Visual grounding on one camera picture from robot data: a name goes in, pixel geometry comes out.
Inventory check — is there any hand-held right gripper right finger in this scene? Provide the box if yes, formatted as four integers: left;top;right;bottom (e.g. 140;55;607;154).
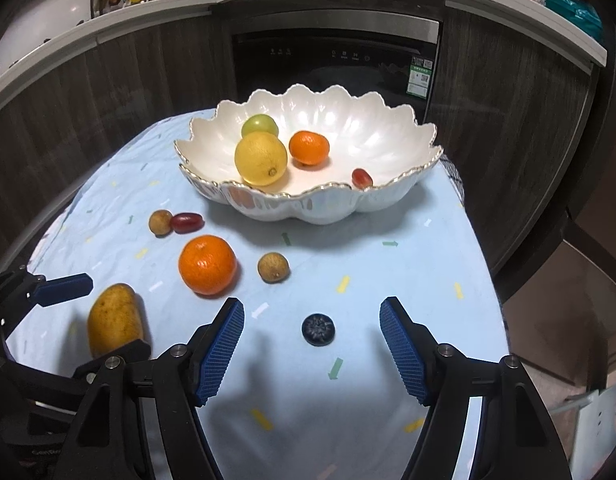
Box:
379;296;573;480

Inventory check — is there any yellow lemon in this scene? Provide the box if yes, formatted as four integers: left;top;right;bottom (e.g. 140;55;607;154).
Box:
234;131;289;187

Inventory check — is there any light blue patterned tablecloth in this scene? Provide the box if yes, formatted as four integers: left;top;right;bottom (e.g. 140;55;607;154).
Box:
5;107;508;480

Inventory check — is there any black built-in dishwasher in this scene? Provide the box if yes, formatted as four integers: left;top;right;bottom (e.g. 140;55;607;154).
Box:
230;17;441;126

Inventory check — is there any teal plastic package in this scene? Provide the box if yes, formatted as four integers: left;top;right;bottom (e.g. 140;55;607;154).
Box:
542;0;604;43

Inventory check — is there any large orange tangerine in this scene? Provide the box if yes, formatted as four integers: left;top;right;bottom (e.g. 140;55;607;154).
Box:
178;235;237;296

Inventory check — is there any small orange tangerine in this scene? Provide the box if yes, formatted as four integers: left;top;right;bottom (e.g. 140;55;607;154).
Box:
288;130;331;166

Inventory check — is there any yellow mango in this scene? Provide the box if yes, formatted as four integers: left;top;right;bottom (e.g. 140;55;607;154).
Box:
87;283;145;359

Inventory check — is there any blueberry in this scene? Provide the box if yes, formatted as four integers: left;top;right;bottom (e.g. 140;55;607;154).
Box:
301;313;336;347

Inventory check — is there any brown longan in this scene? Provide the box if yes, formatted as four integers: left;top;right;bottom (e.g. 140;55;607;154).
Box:
148;209;173;236
257;252;291;284

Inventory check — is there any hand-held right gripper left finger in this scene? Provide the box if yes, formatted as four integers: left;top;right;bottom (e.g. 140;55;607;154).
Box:
62;297;246;480

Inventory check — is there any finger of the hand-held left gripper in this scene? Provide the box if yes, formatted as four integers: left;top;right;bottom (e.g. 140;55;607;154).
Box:
0;269;95;333
70;338;154;381

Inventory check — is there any dark wood kitchen counter cabinet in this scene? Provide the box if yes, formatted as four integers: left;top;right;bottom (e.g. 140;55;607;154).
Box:
0;0;608;286

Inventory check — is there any light blue plastic chair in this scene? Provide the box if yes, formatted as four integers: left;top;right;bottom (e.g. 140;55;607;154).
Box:
552;385;616;461

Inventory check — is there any white scalloped bowl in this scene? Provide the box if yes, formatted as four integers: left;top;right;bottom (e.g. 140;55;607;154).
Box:
174;84;445;224

